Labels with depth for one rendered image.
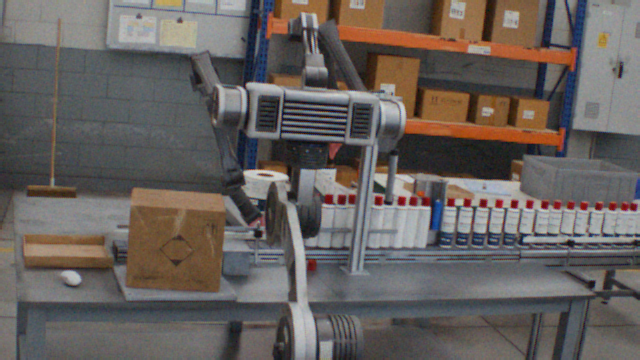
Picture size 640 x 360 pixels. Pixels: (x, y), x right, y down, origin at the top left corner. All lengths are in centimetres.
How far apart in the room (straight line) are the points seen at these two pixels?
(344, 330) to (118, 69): 553
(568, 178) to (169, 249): 295
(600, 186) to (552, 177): 32
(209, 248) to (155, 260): 17
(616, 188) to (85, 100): 442
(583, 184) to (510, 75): 341
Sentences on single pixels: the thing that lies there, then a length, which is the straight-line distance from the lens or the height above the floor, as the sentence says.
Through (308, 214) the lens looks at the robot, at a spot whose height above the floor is 115.
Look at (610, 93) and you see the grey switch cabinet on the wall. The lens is 870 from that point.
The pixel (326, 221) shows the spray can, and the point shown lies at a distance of 338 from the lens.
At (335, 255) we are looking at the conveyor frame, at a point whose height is 86.
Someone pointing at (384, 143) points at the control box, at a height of 132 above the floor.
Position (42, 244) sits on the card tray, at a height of 83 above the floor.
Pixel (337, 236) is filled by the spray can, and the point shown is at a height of 93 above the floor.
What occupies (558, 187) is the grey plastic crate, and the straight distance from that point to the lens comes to 522.
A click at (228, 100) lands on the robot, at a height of 148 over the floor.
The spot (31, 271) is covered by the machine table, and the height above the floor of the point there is 83.
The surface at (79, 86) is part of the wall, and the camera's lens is 771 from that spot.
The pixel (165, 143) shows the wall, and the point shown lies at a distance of 780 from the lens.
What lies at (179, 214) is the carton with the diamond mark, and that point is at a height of 110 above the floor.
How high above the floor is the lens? 180
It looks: 11 degrees down
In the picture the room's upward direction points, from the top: 6 degrees clockwise
